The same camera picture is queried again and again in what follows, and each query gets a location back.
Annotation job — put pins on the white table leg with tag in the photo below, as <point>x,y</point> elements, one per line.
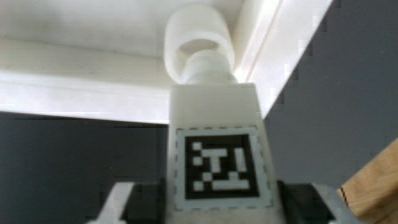
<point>220,180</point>

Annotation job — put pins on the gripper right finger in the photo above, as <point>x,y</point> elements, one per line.
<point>312,204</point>

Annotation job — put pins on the white square tabletop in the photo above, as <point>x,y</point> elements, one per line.
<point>81,53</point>

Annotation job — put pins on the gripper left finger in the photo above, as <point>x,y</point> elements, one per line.
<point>133,204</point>

